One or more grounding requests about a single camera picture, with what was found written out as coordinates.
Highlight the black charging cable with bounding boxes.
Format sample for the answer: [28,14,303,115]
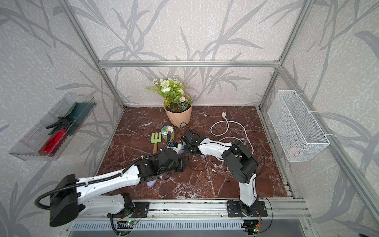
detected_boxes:
[179,122,208,172]

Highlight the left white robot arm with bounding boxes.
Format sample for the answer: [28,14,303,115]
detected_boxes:
[35,149,188,227]

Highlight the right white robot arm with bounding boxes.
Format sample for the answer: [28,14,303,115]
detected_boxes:
[181,131,259,208]

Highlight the green garden fork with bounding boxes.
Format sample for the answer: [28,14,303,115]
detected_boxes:
[151,132,162,154]

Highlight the beige flower pot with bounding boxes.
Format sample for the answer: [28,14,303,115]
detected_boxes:
[164,94,192,127]

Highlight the purple earbuds case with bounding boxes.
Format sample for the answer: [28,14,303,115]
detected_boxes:
[146,180,156,187]

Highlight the round tin can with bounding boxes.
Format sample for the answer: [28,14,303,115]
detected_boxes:
[161,125,175,141]

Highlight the green artificial flowering plant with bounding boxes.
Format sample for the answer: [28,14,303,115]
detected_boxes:
[147,78,192,113]

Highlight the pink object in basket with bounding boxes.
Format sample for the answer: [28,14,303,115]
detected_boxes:
[289,147,303,157]

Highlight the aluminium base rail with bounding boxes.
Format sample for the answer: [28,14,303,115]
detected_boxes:
[78,195,311,220]

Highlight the white wire mesh basket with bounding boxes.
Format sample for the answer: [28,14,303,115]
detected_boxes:
[268,90,330,163]

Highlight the red handled pruning shears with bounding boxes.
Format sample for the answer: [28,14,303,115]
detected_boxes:
[38,117,72,157]

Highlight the clear plastic wall tray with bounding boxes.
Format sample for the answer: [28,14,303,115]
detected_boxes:
[9,93,97,161]

